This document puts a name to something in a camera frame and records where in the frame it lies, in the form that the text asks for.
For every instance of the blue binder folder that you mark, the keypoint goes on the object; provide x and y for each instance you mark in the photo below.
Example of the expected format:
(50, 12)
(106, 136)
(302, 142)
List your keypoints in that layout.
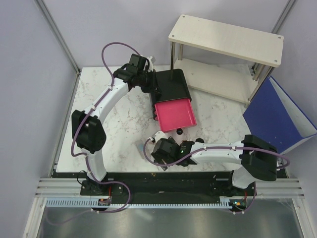
(275, 118)

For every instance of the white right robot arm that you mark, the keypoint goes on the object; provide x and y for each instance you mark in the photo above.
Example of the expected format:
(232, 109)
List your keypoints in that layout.
(257, 159)

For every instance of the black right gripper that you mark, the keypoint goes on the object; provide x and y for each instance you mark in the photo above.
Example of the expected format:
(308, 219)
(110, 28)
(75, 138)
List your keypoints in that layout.
(159, 158)

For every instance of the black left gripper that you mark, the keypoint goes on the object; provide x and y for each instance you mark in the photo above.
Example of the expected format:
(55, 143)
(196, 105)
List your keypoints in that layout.
(154, 89)

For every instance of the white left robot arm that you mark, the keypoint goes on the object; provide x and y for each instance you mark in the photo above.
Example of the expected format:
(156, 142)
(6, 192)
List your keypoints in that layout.
(88, 135)

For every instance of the black drawer cabinet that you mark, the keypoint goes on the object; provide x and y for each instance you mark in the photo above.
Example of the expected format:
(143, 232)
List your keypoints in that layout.
(170, 85)

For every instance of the white two-tier shelf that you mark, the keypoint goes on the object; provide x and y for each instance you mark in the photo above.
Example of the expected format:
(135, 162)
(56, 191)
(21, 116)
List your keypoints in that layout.
(223, 59)

